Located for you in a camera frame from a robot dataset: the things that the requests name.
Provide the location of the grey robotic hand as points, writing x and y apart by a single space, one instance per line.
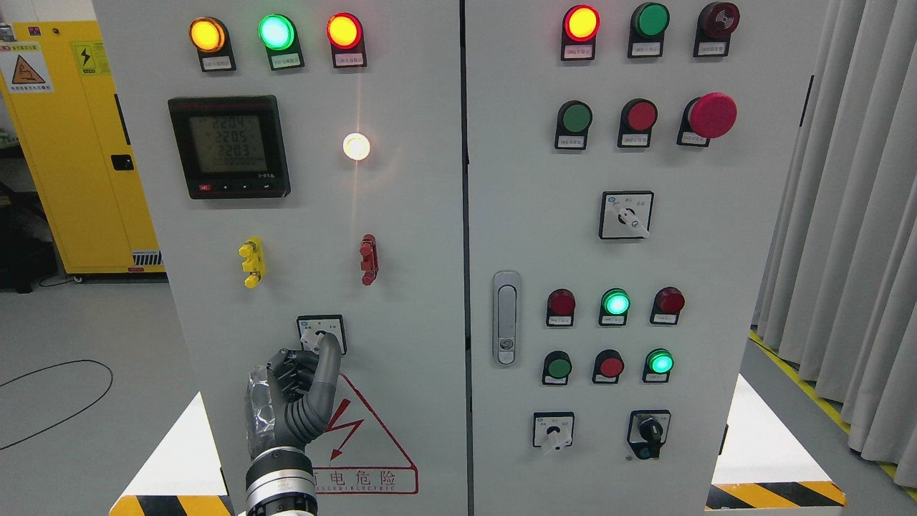
291 398

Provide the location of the red electric danger warning sticker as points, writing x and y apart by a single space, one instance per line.
358 454

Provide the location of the yellow terminal connector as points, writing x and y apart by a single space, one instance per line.
252 253

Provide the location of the white rotary light switch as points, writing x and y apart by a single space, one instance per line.
313 327

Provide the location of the yellow safety storage cabinet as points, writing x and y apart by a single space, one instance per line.
58 86

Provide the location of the dark red lamp middle left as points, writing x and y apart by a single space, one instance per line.
560 309

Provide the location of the red terminal connector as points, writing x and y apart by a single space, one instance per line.
369 259

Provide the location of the green push button upper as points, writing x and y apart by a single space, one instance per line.
573 121

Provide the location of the grey curtain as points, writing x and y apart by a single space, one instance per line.
839 290

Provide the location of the green push button lower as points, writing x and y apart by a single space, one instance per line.
556 369

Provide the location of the silver black robot forearm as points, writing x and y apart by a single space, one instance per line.
280 482

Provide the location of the black digital power meter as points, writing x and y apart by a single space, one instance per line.
230 147

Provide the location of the red push button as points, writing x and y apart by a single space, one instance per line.
638 117
608 366

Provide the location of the green indicator lamp top left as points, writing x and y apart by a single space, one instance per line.
278 35

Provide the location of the clear white indicator lamp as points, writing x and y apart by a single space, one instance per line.
356 146

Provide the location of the green lit button lower right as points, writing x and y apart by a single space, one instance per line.
657 366

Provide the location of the white rotary selector upper right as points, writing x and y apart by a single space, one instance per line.
625 214

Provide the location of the red emergency stop mushroom button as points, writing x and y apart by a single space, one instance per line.
707 117

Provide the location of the black key selector switch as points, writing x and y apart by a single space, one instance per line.
647 432

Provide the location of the green push button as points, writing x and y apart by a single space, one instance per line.
556 369
573 121

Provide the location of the red indicator lamp top left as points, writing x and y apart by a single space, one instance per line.
347 44

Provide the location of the dark red lamp middle right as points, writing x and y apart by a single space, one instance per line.
667 306

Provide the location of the red lit lamp right door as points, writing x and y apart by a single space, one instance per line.
579 29

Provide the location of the silver cabinet door handle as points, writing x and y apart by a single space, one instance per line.
505 292

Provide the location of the dark red buzzer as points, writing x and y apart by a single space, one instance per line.
716 22

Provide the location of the green lit lamp middle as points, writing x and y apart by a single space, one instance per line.
614 307

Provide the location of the red push button upper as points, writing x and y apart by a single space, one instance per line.
638 117

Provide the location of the yellow indicator lamp top left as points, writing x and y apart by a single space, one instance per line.
213 45

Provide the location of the grey electrical control cabinet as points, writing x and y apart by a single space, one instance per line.
459 100

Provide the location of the dark red lamp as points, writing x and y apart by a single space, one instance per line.
560 309
667 306

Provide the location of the white rotary selector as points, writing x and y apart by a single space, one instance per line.
625 214
552 431

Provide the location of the white rotary selector bottom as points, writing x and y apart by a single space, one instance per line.
552 431

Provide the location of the green unlit lamp top right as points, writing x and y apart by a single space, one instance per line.
648 25

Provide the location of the red push button lower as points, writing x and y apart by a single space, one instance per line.
608 366

